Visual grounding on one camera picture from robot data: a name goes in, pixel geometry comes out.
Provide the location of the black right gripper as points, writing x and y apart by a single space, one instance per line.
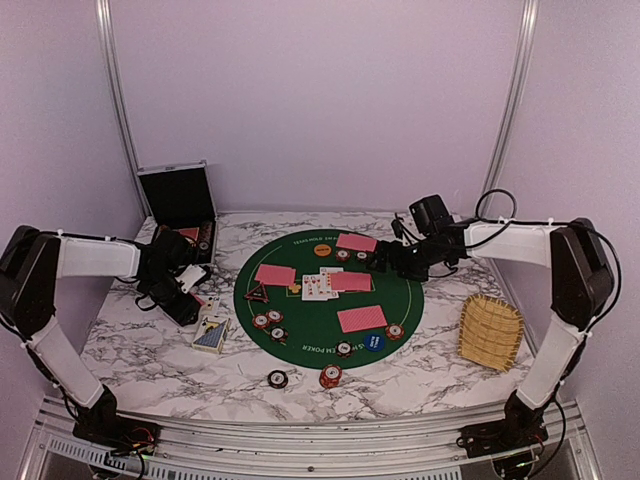
396 264

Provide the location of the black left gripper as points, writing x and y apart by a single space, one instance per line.
182 312

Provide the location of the triangular all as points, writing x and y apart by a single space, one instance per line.
258 294

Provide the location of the red chips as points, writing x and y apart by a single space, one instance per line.
394 332
264 320
342 255

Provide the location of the dealt card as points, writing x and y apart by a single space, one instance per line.
356 242
361 319
275 275

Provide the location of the face down card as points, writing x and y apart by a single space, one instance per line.
350 281

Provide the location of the orange big blind button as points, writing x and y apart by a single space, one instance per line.
322 250

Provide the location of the blue small blind button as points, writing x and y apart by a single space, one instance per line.
374 343

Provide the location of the black hundred chip stack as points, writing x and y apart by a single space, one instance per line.
277 379

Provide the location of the red five chip stack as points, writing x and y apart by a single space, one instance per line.
330 376

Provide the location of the face up hearts card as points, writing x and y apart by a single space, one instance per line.
311 288

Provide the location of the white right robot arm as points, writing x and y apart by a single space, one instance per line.
585 275

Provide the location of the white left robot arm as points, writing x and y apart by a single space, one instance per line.
33 262

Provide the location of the boxed card deck in case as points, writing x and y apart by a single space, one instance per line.
190 233

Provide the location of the chip row in case right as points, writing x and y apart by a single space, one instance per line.
205 241

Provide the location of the aluminium poker case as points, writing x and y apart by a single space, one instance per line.
179 196

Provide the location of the card deck box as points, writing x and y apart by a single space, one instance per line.
211 334

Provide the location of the woven bamboo basket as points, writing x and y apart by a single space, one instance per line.
490 332

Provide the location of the round green poker mat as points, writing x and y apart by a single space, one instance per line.
313 326

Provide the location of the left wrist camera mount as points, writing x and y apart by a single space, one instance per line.
192 276

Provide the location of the aluminium front rail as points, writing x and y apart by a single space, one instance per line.
418 447

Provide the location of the aluminium frame post right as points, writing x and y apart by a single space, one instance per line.
521 64

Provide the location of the aluminium frame post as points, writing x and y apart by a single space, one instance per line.
107 36
521 64

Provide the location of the aluminium frame post left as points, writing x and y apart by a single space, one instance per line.
107 36

